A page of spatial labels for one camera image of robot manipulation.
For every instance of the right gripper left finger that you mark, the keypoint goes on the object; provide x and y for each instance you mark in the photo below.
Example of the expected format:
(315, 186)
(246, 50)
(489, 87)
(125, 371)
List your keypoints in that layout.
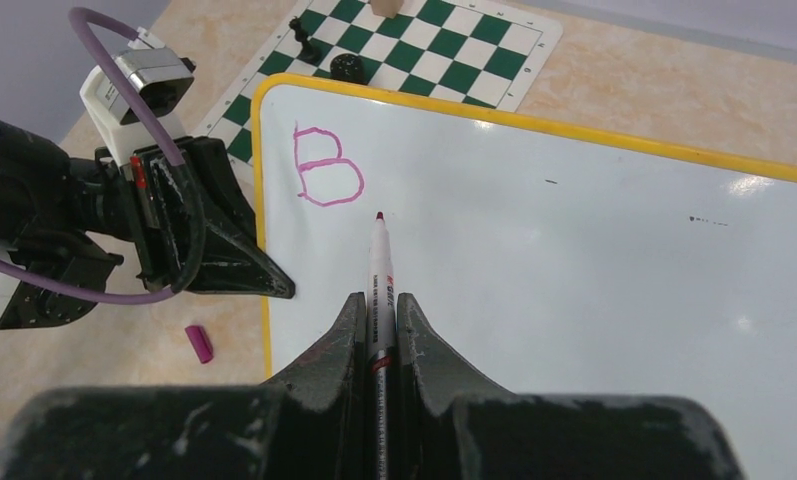
(317, 427)

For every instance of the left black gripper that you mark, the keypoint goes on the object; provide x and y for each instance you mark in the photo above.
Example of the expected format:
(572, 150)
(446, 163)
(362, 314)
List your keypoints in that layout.
(141, 204)

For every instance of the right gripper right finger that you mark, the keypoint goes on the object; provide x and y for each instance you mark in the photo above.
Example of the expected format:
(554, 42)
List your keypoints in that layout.
(440, 375)

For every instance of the purple marker cap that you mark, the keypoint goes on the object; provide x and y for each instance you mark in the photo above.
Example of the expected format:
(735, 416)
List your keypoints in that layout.
(200, 343)

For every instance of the purple whiteboard marker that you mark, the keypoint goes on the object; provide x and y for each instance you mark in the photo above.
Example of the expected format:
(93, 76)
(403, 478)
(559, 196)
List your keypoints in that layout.
(380, 342)

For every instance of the yellow framed whiteboard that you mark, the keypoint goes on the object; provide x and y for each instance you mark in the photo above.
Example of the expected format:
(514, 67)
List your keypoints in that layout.
(555, 258)

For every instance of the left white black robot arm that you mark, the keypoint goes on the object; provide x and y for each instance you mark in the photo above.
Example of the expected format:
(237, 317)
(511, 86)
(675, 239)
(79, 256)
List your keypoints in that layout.
(53, 205)

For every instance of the small black chess pawn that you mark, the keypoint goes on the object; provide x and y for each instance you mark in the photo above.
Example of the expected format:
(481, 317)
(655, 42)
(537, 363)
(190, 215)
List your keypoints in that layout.
(309, 52)

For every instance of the wooden chess cube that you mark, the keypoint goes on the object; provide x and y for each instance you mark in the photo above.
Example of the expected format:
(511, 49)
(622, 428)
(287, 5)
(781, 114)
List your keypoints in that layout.
(386, 8)

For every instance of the green white chessboard mat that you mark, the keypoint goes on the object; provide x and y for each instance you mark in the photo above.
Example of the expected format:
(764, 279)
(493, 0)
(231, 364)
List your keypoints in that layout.
(481, 53)

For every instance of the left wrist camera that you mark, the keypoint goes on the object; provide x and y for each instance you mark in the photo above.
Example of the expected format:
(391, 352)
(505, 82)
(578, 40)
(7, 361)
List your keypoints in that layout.
(157, 77)

